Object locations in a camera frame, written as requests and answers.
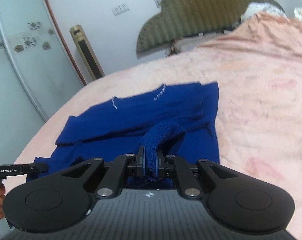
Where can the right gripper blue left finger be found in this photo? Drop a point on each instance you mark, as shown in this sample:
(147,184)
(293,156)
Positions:
(118,171)

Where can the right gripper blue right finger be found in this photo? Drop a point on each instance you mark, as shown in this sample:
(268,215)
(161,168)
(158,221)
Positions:
(178,170)

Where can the blue beaded knit sweater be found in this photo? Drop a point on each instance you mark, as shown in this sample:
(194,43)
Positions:
(177,119)

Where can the frosted glass wardrobe door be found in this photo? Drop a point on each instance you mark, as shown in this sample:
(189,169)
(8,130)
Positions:
(36,76)

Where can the gold tower fan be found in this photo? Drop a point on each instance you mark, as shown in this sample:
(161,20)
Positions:
(86,52)

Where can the pink bed sheet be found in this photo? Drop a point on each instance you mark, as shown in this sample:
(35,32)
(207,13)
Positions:
(258,68)

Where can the olive green padded headboard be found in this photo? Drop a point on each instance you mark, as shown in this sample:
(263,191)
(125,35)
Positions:
(182,18)

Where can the white wall socket pair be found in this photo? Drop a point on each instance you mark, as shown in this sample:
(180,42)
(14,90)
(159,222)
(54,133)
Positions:
(120,9)

